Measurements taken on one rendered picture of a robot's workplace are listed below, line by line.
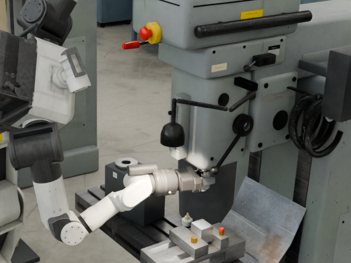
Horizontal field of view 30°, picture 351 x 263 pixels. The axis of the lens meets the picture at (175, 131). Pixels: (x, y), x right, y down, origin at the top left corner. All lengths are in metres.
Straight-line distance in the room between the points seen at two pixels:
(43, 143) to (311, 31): 0.93
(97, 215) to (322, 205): 0.80
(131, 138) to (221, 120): 3.66
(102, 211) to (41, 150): 0.30
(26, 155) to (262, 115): 0.75
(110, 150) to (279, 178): 3.09
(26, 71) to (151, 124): 4.04
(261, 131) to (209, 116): 0.23
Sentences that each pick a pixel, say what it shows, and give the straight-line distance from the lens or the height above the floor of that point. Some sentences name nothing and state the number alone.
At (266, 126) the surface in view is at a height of 1.43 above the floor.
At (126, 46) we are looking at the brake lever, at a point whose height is 1.70.
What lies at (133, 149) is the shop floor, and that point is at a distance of 5.45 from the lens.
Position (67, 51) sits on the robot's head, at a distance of 1.95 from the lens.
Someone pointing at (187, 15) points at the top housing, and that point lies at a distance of 1.80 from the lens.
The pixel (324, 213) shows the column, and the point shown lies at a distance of 2.40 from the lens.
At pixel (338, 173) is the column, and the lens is 2.36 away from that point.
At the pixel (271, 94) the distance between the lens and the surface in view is 2.12.
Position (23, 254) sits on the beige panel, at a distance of 4.04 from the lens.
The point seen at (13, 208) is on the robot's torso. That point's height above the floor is 1.03.
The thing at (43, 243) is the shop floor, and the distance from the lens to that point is 4.19.
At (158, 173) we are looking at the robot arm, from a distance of 2.13.
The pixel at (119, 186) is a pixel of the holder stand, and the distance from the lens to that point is 2.56.
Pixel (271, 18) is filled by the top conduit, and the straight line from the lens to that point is 1.97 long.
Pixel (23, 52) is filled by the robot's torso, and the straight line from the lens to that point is 2.02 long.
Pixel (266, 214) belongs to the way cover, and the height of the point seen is 0.99.
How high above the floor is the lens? 2.21
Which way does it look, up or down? 22 degrees down
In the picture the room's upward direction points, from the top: 3 degrees clockwise
